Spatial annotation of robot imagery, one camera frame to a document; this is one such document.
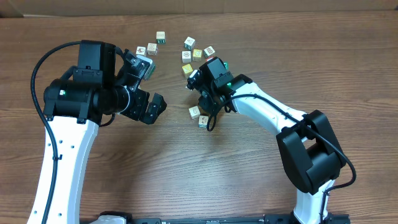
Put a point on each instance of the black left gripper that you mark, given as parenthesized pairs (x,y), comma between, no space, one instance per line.
(137,101)

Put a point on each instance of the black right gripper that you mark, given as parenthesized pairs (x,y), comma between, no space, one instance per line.
(204,104)

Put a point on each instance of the white block blue side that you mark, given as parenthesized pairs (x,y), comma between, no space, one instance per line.
(203,121)

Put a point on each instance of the white block snail picture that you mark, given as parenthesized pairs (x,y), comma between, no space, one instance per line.
(194,112)

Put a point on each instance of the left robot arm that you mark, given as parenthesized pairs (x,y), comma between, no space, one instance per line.
(105,81)

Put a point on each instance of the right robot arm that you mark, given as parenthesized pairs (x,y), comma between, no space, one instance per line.
(311,154)

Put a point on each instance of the yellow top block lower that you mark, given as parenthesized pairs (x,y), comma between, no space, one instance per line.
(187,70)

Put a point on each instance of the yellow top block upper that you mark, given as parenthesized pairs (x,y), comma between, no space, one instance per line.
(197,55)

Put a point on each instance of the white block dark green side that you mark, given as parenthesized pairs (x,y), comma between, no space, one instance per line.
(209,52)

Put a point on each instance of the white block brown drawing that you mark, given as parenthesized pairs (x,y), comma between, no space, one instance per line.
(186,56)

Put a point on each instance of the white block yellow sides bird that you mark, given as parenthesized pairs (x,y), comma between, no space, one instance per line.
(141,51)

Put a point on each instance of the white block beside bird block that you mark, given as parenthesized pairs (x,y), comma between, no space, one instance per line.
(152,49)

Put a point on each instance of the white block teal side top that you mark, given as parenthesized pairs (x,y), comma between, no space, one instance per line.
(189,43)

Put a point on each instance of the white block green 21 side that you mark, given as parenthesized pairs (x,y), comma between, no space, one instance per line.
(160,37)

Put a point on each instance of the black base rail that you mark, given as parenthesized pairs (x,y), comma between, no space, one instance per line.
(122,217)

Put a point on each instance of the cardboard wall panel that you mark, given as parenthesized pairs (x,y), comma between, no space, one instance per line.
(43,8)

